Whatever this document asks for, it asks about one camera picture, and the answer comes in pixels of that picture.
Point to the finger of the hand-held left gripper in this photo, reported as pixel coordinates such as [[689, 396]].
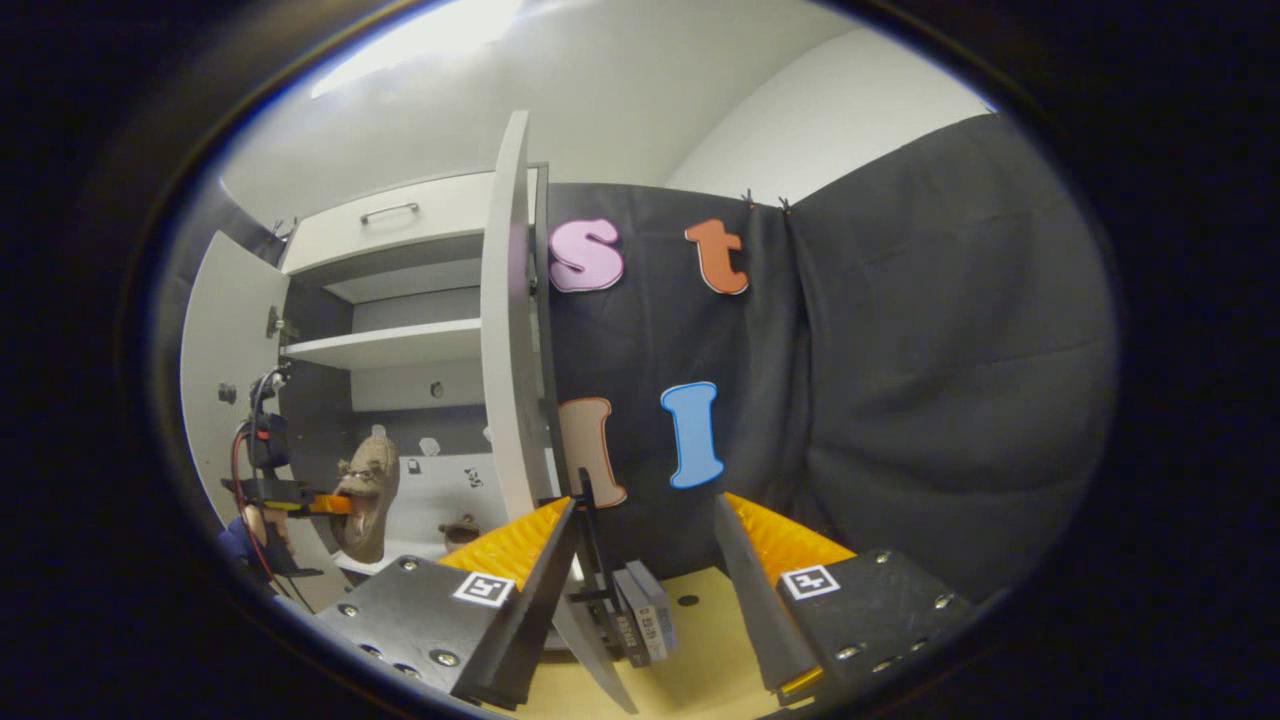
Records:
[[320, 505]]

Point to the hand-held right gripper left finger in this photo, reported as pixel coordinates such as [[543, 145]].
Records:
[[520, 620]]

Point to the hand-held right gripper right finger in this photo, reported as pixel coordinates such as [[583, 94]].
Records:
[[760, 590]]

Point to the white shoe cabinet door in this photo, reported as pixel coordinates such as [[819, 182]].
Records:
[[508, 350], [225, 340]]

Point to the white shoe cabinet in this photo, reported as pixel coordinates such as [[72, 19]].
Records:
[[400, 390]]

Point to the metal door hinge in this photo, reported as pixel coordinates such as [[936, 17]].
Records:
[[275, 322]]

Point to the white cabinet shelf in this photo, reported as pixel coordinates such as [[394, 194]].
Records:
[[390, 345]]

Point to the light grey flat box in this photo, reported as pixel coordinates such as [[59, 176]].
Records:
[[660, 610]]

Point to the dark grey flat box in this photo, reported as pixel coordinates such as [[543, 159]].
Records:
[[630, 625]]

